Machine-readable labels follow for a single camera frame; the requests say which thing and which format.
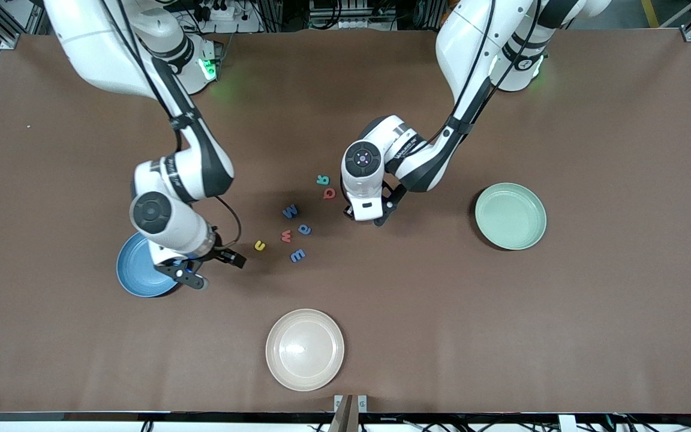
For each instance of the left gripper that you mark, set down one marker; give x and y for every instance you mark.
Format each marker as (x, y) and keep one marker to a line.
(346, 212)

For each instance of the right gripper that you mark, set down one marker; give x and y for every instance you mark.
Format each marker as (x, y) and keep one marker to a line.
(221, 252)

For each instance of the red foam letter Q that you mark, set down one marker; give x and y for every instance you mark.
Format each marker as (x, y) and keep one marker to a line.
(329, 193)

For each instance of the teal foam letter g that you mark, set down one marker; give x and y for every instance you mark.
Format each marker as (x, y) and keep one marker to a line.
(323, 179)

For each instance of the red foam letter w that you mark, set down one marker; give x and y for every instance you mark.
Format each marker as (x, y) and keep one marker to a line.
(287, 236)

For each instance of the blue foam letter a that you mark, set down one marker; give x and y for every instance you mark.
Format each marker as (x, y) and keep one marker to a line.
(305, 228)

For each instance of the blue foam letter W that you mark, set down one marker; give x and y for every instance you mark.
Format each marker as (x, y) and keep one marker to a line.
(290, 211)

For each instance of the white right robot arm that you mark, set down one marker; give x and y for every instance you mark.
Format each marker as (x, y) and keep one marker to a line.
(99, 42)

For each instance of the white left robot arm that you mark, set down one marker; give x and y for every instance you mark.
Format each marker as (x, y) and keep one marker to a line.
(471, 36)

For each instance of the blue foam letter m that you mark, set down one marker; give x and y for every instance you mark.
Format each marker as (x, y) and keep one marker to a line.
(298, 255)

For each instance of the blue plate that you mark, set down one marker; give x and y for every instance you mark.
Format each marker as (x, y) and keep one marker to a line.
(135, 276)

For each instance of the beige plate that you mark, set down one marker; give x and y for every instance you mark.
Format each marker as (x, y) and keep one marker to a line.
(305, 351)

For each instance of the green plate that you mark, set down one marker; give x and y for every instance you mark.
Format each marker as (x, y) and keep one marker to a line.
(510, 216)

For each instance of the grey equipment rack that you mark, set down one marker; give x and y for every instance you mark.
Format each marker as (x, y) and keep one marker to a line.
(351, 15)

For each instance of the white power strip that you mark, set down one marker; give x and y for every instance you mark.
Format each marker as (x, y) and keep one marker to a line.
(225, 13)

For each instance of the brown table cover sheet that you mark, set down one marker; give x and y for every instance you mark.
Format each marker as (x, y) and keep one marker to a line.
(591, 300)

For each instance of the metal table edge bracket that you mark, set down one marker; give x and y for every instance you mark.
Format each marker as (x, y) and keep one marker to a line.
(345, 414)

